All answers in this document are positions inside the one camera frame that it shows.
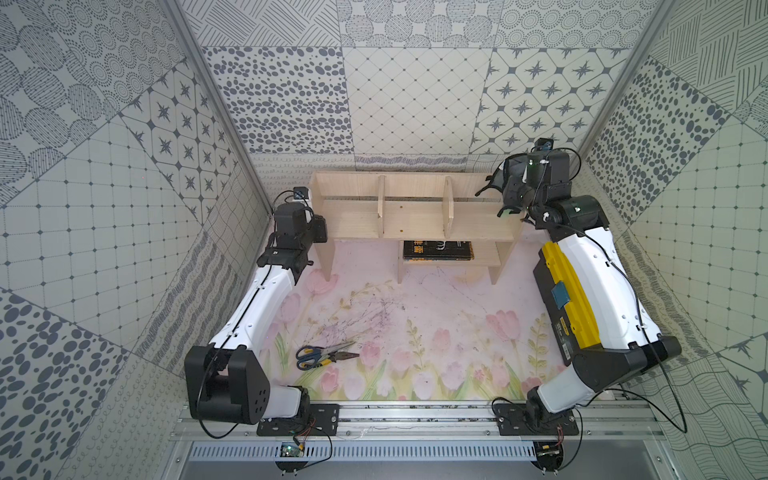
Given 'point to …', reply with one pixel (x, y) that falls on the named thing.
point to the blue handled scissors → (309, 357)
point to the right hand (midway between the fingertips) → (522, 186)
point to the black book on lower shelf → (438, 250)
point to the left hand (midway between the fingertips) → (312, 211)
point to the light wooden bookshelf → (413, 206)
